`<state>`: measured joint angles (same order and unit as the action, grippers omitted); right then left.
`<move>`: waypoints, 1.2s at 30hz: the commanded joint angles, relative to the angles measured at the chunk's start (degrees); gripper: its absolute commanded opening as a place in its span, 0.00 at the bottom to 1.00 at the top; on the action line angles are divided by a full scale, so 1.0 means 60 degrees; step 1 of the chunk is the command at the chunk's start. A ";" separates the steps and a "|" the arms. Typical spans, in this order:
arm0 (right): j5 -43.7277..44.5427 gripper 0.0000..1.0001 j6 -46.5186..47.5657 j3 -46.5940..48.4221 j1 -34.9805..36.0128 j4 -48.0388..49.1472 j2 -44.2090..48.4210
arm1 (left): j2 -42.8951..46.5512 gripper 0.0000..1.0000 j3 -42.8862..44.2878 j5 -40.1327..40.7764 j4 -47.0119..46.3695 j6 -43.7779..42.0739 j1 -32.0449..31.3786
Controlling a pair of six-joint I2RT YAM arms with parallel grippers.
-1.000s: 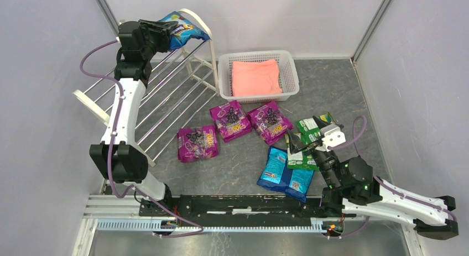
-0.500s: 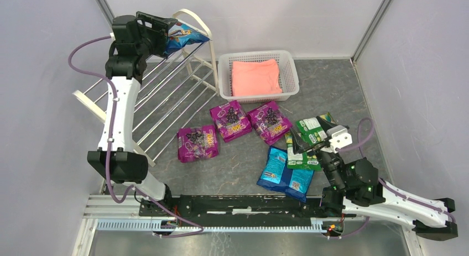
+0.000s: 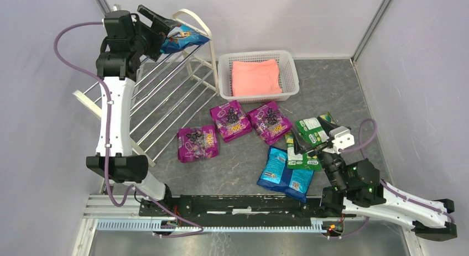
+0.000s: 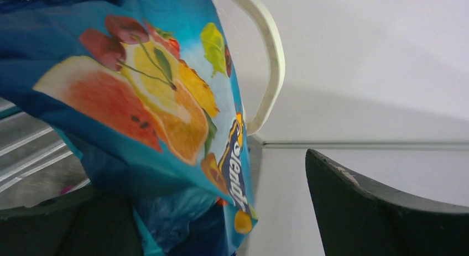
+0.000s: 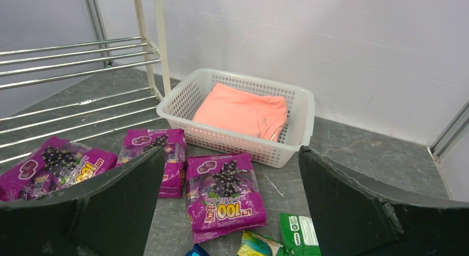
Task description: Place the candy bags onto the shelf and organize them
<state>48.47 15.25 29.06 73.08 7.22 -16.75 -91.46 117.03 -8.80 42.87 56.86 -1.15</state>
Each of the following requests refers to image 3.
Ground green candy bag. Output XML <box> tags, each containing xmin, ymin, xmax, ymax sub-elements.
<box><xmin>284</xmin><ymin>132</ymin><xmax>322</xmax><ymax>171</ymax></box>
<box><xmin>295</xmin><ymin>112</ymin><xmax>336</xmax><ymax>147</ymax></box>

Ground blue candy bag with fruits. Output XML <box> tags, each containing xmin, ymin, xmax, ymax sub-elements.
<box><xmin>160</xmin><ymin>21</ymin><xmax>209</xmax><ymax>54</ymax></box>

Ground blue candy bag back side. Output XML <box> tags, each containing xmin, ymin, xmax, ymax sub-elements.
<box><xmin>257</xmin><ymin>146</ymin><xmax>314</xmax><ymax>203</ymax></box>

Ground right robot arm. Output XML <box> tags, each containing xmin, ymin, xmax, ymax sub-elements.
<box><xmin>293</xmin><ymin>115</ymin><xmax>457</xmax><ymax>242</ymax></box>

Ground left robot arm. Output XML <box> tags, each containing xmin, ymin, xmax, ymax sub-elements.
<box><xmin>86</xmin><ymin>5</ymin><xmax>170</xmax><ymax>201</ymax></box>

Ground purple candy bag right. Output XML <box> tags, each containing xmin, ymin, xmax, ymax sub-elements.
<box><xmin>247</xmin><ymin>101</ymin><xmax>293</xmax><ymax>145</ymax></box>

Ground purple candy bag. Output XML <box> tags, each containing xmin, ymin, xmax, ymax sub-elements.
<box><xmin>209</xmin><ymin>100</ymin><xmax>252</xmax><ymax>143</ymax></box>
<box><xmin>176</xmin><ymin>125</ymin><xmax>219</xmax><ymax>163</ymax></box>
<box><xmin>247</xmin><ymin>101</ymin><xmax>293</xmax><ymax>145</ymax></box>

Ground cream metal shelf rack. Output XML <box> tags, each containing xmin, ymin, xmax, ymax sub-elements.
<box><xmin>72</xmin><ymin>9</ymin><xmax>220</xmax><ymax>168</ymax></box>

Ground purple candy bag middle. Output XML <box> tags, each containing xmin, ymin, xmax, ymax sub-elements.
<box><xmin>209</xmin><ymin>100</ymin><xmax>252</xmax><ymax>143</ymax></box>

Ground purple candy bag left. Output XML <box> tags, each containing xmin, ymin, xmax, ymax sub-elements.
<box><xmin>176</xmin><ymin>125</ymin><xmax>219</xmax><ymax>163</ymax></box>

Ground white plastic basket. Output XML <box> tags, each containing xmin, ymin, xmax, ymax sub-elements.
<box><xmin>217</xmin><ymin>50</ymin><xmax>300</xmax><ymax>103</ymax></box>

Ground pink folded cloth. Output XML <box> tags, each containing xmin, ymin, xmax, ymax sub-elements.
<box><xmin>232</xmin><ymin>59</ymin><xmax>283</xmax><ymax>97</ymax></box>

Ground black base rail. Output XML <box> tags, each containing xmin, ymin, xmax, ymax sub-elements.
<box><xmin>138</xmin><ymin>194</ymin><xmax>357</xmax><ymax>228</ymax></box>

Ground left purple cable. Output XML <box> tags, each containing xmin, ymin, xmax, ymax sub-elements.
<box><xmin>54</xmin><ymin>22</ymin><xmax>205</xmax><ymax>238</ymax></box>

